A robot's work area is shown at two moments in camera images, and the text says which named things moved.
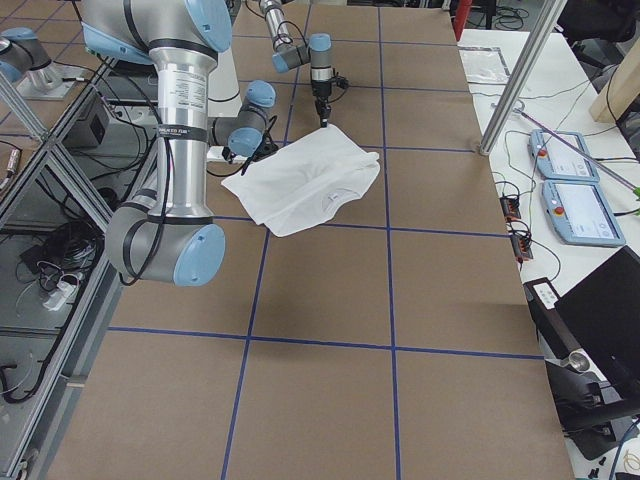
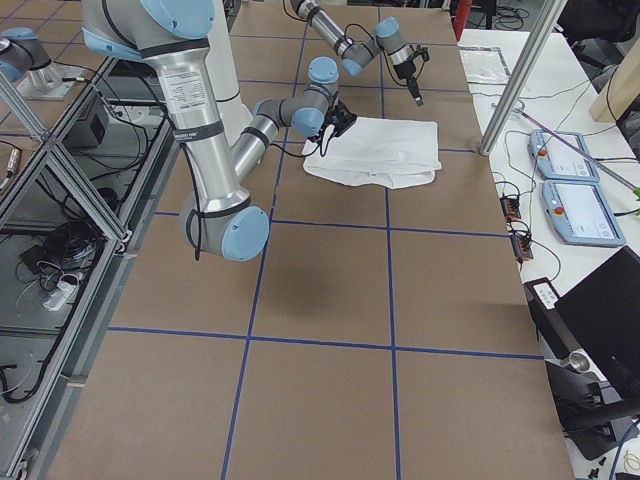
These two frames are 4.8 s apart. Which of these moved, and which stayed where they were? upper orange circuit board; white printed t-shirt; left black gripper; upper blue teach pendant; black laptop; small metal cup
Moved: left black gripper; white printed t-shirt
Stayed: upper blue teach pendant; upper orange circuit board; small metal cup; black laptop
